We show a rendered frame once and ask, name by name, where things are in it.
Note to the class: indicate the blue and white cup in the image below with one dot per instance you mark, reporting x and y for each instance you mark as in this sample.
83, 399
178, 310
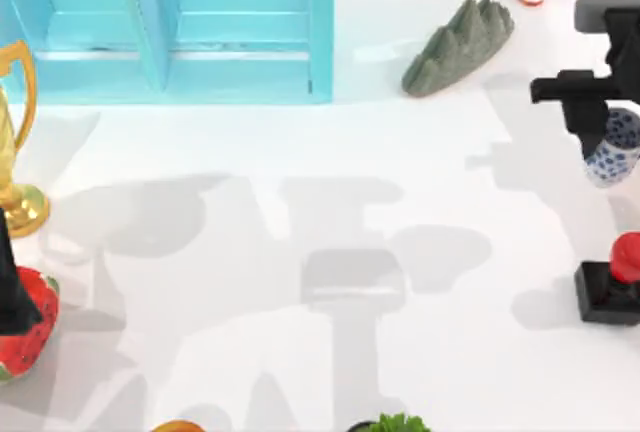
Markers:
617, 152

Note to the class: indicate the grey green mountain ornament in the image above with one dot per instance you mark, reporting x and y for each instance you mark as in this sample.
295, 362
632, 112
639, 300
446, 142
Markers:
460, 52

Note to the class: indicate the red watermelon cup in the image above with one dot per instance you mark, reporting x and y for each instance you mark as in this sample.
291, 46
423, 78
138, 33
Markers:
42, 302

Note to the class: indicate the red trophy with black base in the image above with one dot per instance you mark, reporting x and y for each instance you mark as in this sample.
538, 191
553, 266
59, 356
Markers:
607, 297

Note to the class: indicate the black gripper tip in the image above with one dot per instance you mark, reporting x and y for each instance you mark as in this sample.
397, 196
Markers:
12, 292

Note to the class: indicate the orange round thing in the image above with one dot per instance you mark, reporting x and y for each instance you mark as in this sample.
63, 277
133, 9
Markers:
175, 427

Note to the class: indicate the gold trophy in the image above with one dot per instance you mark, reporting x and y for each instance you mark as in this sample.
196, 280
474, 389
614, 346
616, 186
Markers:
15, 152

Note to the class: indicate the green plant in black pot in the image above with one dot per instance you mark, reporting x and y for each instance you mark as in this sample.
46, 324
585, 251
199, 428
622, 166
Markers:
400, 424

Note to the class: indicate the grey rounded box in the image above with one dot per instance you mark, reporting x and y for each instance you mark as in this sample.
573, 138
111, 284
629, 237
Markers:
590, 14

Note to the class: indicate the light blue rack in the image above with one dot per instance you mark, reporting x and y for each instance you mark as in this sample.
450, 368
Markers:
240, 27

